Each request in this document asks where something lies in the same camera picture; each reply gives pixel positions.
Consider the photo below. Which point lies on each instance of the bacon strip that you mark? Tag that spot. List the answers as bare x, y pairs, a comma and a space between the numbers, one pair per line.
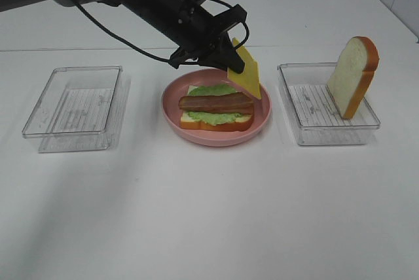
243, 110
236, 100

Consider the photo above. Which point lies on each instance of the yellow cheese slice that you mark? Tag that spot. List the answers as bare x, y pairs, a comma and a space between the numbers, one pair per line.
249, 78

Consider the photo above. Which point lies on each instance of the bread slice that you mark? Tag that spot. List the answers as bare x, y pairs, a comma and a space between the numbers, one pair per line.
223, 127
353, 75

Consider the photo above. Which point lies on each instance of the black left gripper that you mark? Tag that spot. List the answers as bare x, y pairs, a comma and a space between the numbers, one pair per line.
199, 34

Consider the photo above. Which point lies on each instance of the clear right bread container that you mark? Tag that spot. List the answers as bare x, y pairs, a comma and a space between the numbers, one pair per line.
312, 113

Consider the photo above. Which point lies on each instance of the clear left ingredient container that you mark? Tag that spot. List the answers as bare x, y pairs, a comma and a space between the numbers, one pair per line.
79, 109

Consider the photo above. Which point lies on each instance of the green lettuce leaf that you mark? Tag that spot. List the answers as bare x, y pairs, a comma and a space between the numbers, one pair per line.
213, 119

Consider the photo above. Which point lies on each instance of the pink round plate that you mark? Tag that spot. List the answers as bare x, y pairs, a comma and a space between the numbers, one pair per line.
208, 77

